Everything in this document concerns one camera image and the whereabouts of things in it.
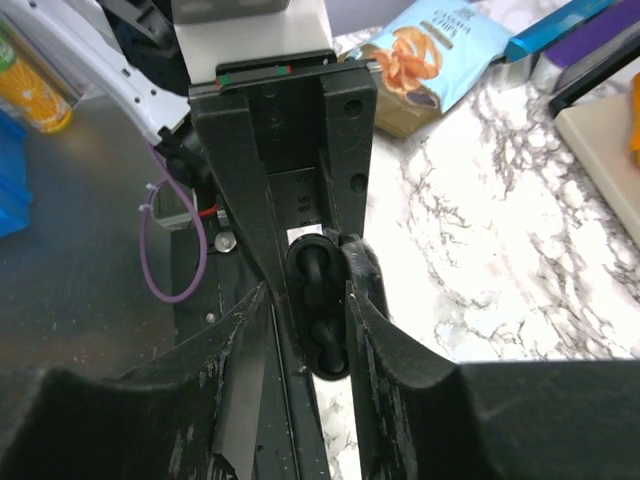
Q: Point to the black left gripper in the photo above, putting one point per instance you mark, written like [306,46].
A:
[289,143]

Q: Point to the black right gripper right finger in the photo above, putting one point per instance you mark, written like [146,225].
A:
[421,416]

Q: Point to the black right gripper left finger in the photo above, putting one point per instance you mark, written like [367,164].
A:
[191,413]

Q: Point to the black earbud charging case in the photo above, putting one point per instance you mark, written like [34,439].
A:
[305,317]

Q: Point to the black earbud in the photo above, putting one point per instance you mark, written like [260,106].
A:
[329,358]
[316,264]

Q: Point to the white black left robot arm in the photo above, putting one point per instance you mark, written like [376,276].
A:
[152,88]

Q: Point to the cassava chips bag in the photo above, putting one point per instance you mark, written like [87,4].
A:
[427,59]

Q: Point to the blue tube box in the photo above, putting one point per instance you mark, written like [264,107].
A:
[552,27]

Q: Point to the blue bag at edge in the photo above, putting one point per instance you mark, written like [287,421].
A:
[15,195]

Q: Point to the beige three-tier shelf rack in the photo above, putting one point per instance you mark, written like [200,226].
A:
[598,134]

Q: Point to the purple tube box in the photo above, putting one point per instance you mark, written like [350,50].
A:
[595,39]

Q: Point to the orange plastic bag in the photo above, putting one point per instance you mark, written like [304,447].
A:
[634,143]

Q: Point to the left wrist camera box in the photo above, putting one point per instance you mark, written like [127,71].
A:
[209,37]

